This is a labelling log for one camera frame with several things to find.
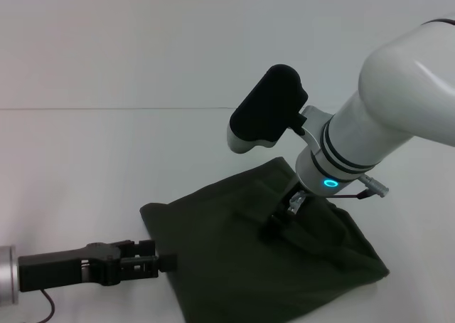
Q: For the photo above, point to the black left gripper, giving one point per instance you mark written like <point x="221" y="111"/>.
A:
<point x="64" y="268"/>

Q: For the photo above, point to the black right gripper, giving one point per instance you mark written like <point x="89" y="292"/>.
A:
<point x="289" y="198"/>

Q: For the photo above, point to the dark green t-shirt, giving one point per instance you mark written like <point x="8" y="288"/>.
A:
<point x="266" y="248"/>

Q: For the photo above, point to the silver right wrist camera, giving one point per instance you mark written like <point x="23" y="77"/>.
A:
<point x="266" y="106"/>

